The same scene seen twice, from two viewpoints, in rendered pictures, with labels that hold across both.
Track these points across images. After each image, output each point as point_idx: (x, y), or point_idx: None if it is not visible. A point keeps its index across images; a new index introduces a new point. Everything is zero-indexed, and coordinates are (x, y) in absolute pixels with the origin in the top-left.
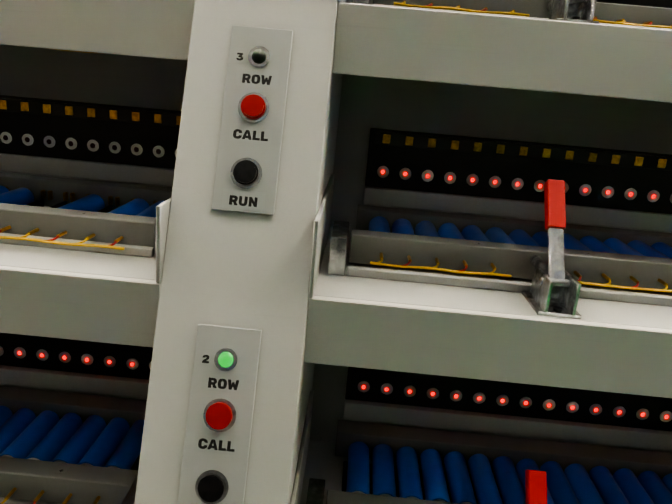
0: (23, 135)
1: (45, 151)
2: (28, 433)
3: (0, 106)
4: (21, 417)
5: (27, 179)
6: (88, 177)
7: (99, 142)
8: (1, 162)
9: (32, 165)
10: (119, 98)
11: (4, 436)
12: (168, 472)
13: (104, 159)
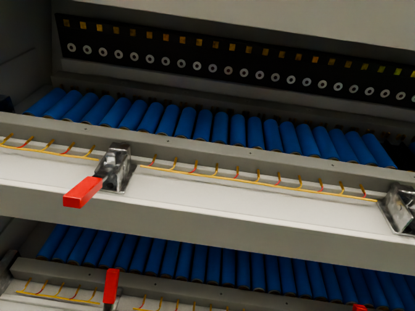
0: (352, 86)
1: (362, 97)
2: (364, 283)
3: (346, 65)
4: (345, 266)
5: (359, 121)
6: (388, 116)
7: (406, 94)
8: (330, 103)
9: (352, 107)
10: (400, 50)
11: (352, 285)
12: None
13: (402, 105)
